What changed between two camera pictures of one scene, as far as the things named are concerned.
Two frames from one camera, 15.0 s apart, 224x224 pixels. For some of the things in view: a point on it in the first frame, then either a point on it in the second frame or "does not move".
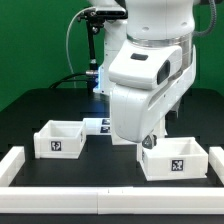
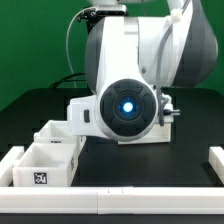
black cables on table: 66,80 does not move
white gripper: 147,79 -> 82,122
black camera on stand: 95,20 does not move
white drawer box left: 60,139 does not move
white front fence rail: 112,200 does not move
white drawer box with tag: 175,159 -> 46,165
